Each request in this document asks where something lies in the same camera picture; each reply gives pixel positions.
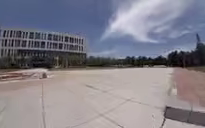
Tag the reddish brick paved strip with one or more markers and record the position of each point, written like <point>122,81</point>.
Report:
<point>196,88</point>

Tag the row of trees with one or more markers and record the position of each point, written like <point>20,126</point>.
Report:
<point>146,61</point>

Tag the low concrete steps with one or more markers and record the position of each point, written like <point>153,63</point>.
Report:
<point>20,76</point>

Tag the grey stone kerb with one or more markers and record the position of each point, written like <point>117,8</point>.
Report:
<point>186,115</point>

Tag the grass strip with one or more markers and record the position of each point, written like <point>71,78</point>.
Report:
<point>203,69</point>

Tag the white multi-storey building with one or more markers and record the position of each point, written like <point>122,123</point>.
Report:
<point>40,45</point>

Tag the pale concrete paved plaza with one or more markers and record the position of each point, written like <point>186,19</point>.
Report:
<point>90,100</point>

